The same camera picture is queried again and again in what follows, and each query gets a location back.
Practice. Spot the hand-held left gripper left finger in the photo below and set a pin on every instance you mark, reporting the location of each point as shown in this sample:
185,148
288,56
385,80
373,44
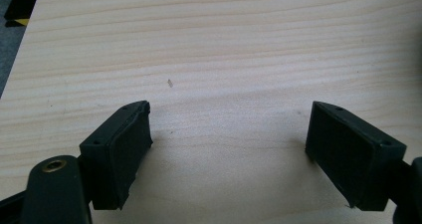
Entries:
114,157

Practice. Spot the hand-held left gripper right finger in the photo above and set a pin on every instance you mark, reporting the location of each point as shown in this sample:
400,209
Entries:
348,161

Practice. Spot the black stand base striped edge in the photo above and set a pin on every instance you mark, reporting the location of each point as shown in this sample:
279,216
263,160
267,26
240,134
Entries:
23,3

